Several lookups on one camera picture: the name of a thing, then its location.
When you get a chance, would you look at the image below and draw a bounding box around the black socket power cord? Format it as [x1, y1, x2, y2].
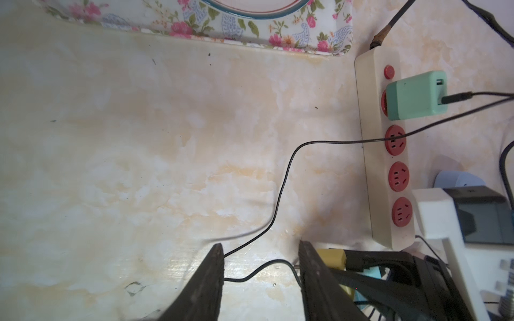
[498, 140, 514, 209]

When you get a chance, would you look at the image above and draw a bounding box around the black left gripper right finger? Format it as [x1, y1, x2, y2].
[298, 241, 368, 320]

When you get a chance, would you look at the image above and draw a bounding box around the green charger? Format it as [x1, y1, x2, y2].
[385, 70, 448, 120]

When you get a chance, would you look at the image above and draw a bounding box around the floral placemat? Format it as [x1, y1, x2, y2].
[35, 1, 353, 56]

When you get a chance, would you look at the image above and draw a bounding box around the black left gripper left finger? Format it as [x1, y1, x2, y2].
[159, 243, 224, 320]

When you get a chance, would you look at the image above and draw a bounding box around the white power strip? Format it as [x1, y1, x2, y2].
[355, 46, 415, 251]

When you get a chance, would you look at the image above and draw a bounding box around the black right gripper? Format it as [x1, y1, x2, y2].
[330, 250, 473, 320]

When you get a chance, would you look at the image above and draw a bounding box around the black power strip cord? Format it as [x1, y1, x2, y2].
[369, 0, 416, 51]

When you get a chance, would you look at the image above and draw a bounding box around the white patterned plate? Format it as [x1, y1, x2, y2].
[203, 0, 309, 20]

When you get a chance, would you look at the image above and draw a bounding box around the yellow charger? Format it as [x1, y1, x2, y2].
[317, 249, 347, 271]

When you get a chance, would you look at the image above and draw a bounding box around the light blue round socket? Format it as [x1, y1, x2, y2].
[433, 170, 486, 189]

